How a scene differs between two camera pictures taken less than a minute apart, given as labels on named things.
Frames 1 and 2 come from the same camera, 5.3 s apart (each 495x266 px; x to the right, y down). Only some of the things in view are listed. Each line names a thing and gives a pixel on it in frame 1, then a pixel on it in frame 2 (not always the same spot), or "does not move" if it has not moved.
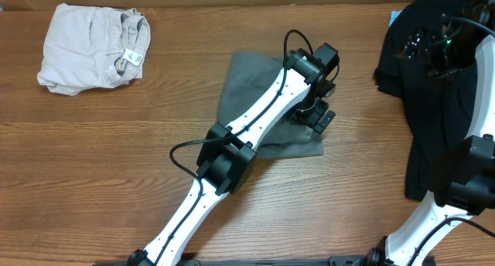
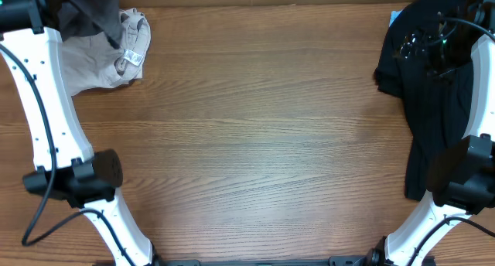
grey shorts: (243, 74) → (85, 11)
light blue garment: (394, 15) does not move
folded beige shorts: (93, 47) does not move
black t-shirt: (440, 108) does not move
